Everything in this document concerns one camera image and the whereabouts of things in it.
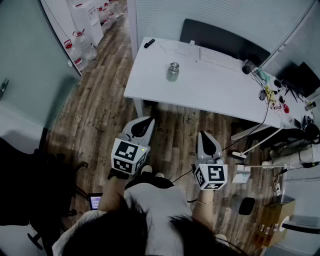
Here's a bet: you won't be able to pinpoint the cardboard box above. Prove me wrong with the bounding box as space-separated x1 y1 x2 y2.
253 199 296 249

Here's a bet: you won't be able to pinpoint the white rounded square device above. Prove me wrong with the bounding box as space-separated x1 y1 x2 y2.
159 41 181 54

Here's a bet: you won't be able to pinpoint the person's white shirt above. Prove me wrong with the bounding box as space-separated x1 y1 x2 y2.
51 182 194 256

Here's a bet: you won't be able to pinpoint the white flat square pad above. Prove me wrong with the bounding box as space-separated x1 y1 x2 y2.
174 46 191 58

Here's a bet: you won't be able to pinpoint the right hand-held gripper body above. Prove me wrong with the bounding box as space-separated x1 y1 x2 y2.
192 153 229 191

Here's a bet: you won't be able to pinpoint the yellow packet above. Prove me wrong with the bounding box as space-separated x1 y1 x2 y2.
264 85 277 104

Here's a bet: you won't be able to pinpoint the black laptop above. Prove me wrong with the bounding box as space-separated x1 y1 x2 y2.
275 61 320 99

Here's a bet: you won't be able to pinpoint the black cylinder speaker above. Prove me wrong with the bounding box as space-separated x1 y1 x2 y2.
241 53 262 76

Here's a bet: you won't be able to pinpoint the teal cloth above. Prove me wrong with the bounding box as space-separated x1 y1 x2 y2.
254 68 272 84

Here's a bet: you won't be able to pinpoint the small metal jar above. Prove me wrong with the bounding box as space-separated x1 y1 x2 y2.
165 68 180 82

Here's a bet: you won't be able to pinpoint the black power cable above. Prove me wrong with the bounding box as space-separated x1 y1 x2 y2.
221 90 274 153

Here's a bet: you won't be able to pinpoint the white cable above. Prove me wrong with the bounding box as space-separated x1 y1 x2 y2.
158 40 199 63

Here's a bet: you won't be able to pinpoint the white water dispenser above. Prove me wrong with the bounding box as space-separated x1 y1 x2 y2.
65 0 105 47

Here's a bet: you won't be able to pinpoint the black wrist strap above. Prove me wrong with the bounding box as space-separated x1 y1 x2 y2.
107 167 130 181

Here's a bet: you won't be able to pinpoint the black office chair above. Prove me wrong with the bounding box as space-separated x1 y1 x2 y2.
0 136 89 251

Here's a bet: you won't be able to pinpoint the black monitor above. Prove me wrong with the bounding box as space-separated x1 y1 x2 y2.
179 18 272 67

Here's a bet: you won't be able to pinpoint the white keyboard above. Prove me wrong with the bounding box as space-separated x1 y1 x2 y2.
198 46 245 74

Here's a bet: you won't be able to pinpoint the clear water bottle red cap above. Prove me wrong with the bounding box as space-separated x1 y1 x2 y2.
72 28 98 61
63 39 89 72

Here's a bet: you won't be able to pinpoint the white power strip box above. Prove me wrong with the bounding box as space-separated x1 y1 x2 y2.
232 164 252 185

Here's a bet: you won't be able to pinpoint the black oval pad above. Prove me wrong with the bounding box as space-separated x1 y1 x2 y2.
238 197 256 216

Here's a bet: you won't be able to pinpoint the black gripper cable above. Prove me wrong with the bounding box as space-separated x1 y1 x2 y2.
171 168 199 204

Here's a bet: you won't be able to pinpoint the person's left forearm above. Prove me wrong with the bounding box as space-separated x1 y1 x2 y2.
96 174 129 213

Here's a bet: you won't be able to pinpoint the person's right forearm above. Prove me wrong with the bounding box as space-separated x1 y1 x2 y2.
191 189 216 227

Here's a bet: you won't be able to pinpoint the white desk leg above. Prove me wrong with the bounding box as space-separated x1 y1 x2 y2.
133 98 146 119

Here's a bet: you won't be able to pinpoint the person's black shorts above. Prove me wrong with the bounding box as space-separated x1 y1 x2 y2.
124 171 175 190

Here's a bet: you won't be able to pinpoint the phone with lit screen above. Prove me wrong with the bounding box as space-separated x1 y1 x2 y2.
87 192 104 211

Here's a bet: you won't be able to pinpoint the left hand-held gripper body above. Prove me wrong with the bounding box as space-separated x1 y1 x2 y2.
111 132 151 176

